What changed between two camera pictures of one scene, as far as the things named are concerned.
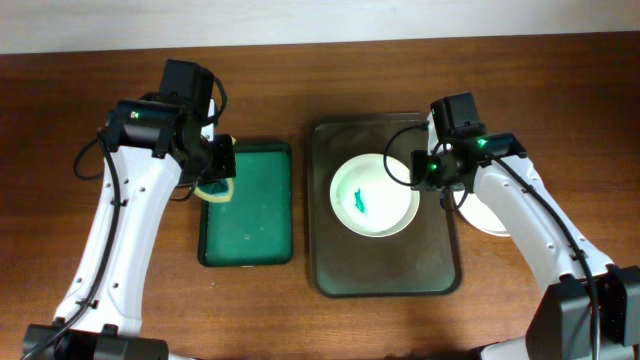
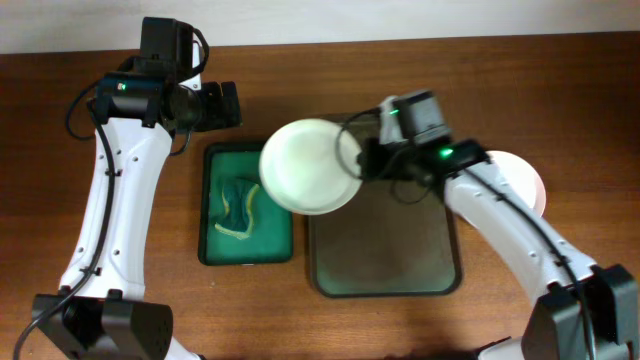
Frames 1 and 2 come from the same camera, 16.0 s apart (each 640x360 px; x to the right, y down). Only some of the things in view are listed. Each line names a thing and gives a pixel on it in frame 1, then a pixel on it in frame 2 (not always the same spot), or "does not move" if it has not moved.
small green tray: [255, 226] does not move
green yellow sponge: [219, 191] → [237, 194]
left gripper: [228, 166] → [220, 115]
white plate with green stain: [366, 201] → [310, 166]
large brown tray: [421, 260] does not move
